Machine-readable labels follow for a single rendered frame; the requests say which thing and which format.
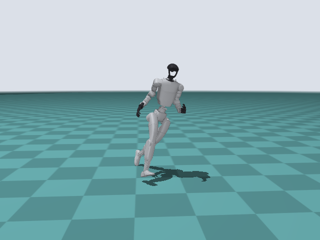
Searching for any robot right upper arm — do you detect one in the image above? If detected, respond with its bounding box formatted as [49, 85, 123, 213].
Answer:
[148, 78, 163, 98]

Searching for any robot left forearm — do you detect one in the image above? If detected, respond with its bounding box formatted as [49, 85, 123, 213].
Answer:
[175, 103, 182, 114]

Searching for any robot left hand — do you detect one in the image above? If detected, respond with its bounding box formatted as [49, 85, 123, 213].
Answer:
[181, 104, 186, 114]

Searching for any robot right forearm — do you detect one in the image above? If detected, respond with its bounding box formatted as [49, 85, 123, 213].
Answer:
[140, 91, 152, 108]

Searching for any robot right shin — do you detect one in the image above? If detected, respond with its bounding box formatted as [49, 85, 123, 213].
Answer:
[143, 139, 155, 172]

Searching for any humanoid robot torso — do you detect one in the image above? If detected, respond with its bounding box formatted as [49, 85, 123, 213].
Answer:
[154, 78, 179, 122]

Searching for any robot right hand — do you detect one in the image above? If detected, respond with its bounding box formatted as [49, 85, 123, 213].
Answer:
[136, 102, 144, 117]

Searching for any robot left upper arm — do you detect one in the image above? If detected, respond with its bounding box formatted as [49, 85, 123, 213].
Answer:
[173, 83, 184, 105]

